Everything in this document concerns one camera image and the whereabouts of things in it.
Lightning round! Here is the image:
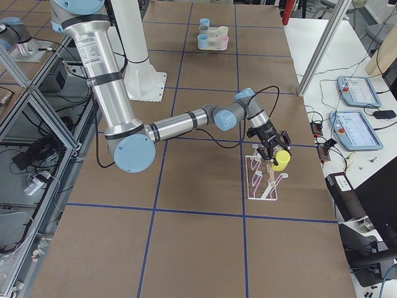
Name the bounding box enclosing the light blue cup front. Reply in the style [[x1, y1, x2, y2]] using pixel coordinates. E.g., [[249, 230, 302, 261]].
[[197, 34, 208, 50]]

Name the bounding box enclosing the cream white plastic cup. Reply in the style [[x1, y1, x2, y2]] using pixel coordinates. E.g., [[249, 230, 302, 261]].
[[218, 26, 229, 36]]

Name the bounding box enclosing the aluminium frame post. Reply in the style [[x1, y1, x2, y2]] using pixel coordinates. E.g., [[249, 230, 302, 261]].
[[297, 0, 352, 97]]

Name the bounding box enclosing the cream serving tray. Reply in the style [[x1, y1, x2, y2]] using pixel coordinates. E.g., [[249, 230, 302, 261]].
[[205, 27, 221, 51]]

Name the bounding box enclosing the wooden rack dowel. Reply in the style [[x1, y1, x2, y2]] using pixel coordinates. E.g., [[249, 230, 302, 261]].
[[268, 162, 275, 187]]

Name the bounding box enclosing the yellow plastic cup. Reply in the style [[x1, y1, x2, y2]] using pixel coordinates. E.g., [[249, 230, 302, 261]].
[[272, 150, 291, 171]]

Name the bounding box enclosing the lower teach pendant tablet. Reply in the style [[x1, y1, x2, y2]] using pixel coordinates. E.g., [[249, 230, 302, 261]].
[[329, 111, 383, 151]]

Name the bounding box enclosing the teach pendant tablet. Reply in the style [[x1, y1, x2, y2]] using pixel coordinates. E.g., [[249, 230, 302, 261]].
[[337, 76, 381, 107], [329, 111, 383, 151]]

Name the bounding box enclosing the upper teach pendant tablet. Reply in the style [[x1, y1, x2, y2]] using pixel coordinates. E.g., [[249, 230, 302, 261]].
[[337, 76, 381, 107]]

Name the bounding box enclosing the white wire cup rack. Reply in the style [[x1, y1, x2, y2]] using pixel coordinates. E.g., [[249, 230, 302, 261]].
[[245, 144, 288, 201]]

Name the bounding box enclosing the black electronics box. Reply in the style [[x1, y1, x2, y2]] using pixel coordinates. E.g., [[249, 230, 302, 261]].
[[42, 61, 68, 91]]

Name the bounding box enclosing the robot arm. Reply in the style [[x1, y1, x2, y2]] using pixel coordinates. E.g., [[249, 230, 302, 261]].
[[1, 17, 32, 51], [50, 1, 291, 173]]

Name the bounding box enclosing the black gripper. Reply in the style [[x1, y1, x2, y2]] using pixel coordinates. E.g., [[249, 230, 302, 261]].
[[247, 120, 292, 161]]

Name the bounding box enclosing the light blue cup back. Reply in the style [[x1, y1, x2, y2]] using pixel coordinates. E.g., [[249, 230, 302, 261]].
[[200, 18, 210, 27]]

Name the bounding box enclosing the grey plastic cup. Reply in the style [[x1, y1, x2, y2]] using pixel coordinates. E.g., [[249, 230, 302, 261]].
[[198, 25, 209, 35]]

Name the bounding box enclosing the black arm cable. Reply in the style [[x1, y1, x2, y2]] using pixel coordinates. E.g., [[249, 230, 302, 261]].
[[95, 86, 281, 169]]

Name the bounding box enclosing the light blue cup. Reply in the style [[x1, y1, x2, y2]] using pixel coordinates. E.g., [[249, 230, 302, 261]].
[[200, 18, 210, 27], [197, 34, 208, 50]]

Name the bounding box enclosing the black power adapter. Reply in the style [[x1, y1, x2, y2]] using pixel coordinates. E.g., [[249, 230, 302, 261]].
[[372, 110, 396, 119]]

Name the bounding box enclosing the pink plastic cup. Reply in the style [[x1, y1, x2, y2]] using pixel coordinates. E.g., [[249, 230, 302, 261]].
[[218, 35, 229, 51]]

